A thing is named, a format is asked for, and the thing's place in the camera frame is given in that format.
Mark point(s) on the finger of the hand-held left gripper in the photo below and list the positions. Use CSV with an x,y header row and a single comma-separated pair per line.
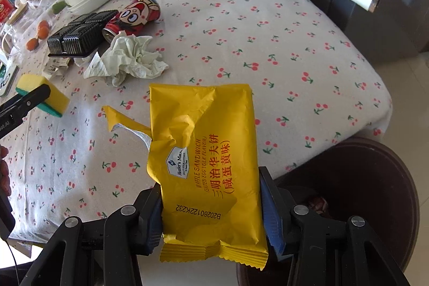
x,y
33,96

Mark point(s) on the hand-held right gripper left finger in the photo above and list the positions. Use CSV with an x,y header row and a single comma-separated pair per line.
x,y
154,222

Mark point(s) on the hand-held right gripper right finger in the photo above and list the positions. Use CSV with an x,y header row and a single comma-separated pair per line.
x,y
272,215

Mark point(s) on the green yellow sponge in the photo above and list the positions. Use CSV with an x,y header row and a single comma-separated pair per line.
x,y
57,98

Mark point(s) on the yellow snack packet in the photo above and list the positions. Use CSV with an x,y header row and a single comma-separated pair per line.
x,y
201,155

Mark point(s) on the brown trash bin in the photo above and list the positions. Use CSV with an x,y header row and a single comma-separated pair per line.
x,y
368,178

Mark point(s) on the person's left hand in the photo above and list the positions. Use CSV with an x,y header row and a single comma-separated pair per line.
x,y
4,175

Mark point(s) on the white square gadget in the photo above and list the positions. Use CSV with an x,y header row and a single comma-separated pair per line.
x,y
7,78

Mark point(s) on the printed paper scrap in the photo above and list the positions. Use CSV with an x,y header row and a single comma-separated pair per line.
x,y
57,66

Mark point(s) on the small orange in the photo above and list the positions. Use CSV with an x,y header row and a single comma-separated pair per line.
x,y
43,24
32,43
41,34

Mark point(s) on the black ribbed plastic tray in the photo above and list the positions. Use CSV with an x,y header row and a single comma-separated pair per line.
x,y
94,19
70,39

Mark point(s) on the small green fruit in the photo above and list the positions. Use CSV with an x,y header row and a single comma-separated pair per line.
x,y
59,7

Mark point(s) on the glass jar with red label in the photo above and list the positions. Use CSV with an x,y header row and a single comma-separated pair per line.
x,y
6,6

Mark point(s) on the crumpled cream tissue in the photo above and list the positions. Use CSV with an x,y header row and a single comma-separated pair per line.
x,y
134,53

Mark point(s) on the cartoon print can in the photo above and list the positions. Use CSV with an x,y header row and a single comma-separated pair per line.
x,y
134,18

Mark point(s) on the cherry print tablecloth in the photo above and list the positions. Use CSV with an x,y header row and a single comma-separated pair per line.
x,y
285,38

